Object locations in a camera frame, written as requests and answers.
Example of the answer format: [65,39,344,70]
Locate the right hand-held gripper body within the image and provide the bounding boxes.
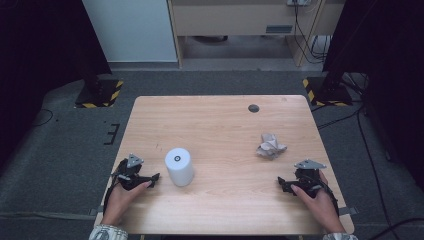
[294,159,327,198]

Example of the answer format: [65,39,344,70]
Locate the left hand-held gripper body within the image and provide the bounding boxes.
[113,153,151,192]

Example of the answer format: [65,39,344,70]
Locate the white cylindrical bin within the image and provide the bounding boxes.
[164,147,195,188]

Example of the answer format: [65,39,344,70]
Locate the paper ball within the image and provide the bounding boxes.
[255,133,288,161]

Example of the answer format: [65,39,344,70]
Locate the person's left hand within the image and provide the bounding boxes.
[101,180,153,228]

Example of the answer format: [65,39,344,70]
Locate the person's right hand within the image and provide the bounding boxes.
[290,171,346,235]

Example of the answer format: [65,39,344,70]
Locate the grey tape strip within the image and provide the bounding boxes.
[338,206,360,217]
[88,205,105,217]

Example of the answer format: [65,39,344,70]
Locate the black stand base striped edge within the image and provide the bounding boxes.
[74,79,124,109]
[302,76,354,108]

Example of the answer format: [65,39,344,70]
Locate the white cabinet panel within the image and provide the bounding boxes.
[81,0,179,64]

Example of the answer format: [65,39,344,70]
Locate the dark curtain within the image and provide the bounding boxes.
[0,0,113,168]
[322,0,424,192]

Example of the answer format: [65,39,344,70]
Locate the light wooden desk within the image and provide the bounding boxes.
[167,0,346,70]

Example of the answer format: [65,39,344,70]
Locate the left hand-held gripper black cable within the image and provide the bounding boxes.
[102,159,125,215]

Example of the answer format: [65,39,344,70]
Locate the hand-held gripper black cable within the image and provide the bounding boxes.
[102,159,125,215]
[311,179,341,218]

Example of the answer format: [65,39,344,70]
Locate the right hand-held gripper black cable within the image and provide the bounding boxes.
[311,179,341,218]

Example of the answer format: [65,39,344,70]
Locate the long black floor cable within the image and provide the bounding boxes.
[316,106,392,240]

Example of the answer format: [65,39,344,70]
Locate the thin black floor cable loop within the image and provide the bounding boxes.
[31,108,55,128]

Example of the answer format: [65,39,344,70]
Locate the thick black floor cable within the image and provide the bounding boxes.
[374,217,424,240]

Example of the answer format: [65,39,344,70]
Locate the bundle of black desk cables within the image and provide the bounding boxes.
[293,0,332,65]

